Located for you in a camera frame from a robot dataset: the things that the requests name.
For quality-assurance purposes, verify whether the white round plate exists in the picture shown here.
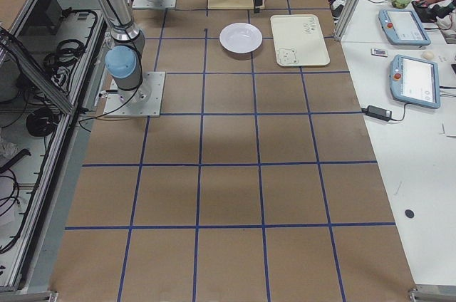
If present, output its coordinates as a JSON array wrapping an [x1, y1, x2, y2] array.
[[219, 23, 263, 54]]

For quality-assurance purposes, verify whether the cream bear tray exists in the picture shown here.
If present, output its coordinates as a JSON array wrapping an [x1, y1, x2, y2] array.
[[270, 14, 330, 67]]

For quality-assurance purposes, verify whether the small printed card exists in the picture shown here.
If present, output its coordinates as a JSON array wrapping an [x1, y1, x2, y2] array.
[[370, 48, 388, 58]]

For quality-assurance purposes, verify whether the far blue teach pendant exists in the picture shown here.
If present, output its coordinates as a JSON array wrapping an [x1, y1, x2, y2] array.
[[378, 9, 431, 47]]

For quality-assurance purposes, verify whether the blue teach pendant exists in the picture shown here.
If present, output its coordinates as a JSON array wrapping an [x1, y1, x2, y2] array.
[[389, 55, 441, 109], [378, 9, 431, 47]]

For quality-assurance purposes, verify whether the black power adapter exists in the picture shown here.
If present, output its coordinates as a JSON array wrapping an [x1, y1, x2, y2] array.
[[361, 105, 392, 122]]

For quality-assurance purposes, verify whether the near blue teach pendant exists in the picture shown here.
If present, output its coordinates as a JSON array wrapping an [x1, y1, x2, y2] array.
[[389, 55, 441, 109]]

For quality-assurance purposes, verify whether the small white ball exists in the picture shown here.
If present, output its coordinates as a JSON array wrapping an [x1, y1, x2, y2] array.
[[421, 51, 435, 61]]

